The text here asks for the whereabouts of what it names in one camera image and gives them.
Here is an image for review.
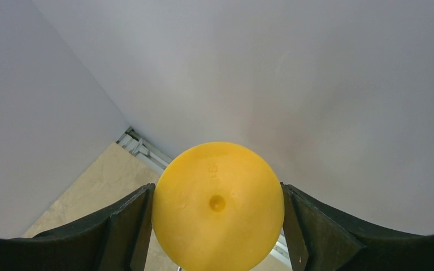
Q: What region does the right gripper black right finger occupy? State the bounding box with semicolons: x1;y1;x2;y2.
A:
281;184;434;270

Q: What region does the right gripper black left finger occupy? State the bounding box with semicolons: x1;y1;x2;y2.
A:
0;183;155;270

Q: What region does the orange wine glass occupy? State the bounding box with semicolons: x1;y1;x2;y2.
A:
152;142;284;270

